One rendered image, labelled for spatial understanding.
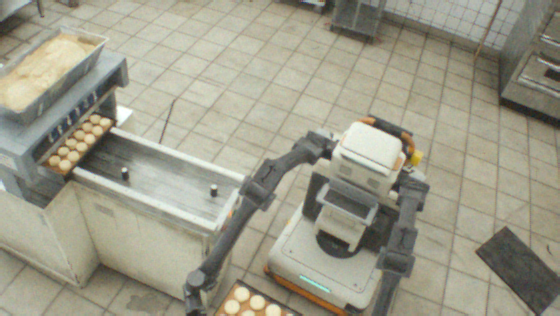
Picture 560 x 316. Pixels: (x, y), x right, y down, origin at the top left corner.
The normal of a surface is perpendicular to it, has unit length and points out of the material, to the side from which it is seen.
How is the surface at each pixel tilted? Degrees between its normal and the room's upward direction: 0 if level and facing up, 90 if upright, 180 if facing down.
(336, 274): 1
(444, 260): 0
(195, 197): 0
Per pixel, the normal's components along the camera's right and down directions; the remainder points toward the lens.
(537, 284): 0.11, -0.68
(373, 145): -0.24, -0.08
